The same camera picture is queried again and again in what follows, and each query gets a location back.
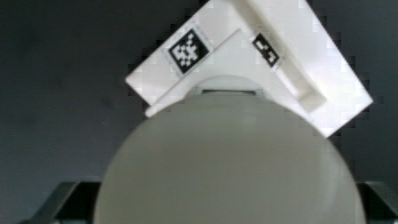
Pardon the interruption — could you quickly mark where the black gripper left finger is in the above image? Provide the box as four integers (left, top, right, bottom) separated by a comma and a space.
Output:
19, 181, 101, 224

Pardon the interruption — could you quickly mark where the white lamp bulb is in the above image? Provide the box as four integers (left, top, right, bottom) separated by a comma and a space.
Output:
90, 83, 368, 224

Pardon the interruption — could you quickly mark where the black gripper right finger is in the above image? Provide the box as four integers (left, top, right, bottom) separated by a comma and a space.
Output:
357, 181, 398, 224

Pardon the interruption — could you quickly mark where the white lamp base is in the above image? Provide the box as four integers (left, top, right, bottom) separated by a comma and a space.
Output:
126, 0, 373, 135

